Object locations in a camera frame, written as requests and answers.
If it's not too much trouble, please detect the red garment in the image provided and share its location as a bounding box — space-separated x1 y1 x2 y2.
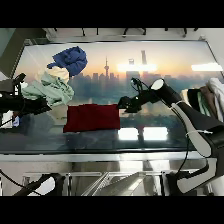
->
62 103 121 134

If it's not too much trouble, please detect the white garment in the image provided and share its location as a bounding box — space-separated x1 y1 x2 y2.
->
206 77 224 123

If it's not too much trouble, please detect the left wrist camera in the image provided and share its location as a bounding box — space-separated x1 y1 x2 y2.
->
12 72 27 84

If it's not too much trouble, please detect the silver frame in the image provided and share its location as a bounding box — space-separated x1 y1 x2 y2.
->
0 151 224 197

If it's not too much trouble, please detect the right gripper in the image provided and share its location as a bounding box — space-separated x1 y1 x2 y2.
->
116 94 144 114

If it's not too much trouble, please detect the cream garment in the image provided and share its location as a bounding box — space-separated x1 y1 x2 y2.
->
35 66 71 83

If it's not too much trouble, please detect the brown garment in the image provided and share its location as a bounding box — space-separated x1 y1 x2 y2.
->
199 85 217 118

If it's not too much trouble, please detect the pale green garment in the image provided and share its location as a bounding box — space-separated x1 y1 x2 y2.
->
21 71 75 108

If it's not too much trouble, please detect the black garment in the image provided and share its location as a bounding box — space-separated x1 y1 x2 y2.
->
186 87 201 108

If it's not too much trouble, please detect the blue garment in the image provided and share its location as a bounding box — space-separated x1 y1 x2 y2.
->
46 45 89 78

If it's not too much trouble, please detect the black cable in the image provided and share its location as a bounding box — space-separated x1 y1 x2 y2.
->
0 168 38 192
169 104 191 176

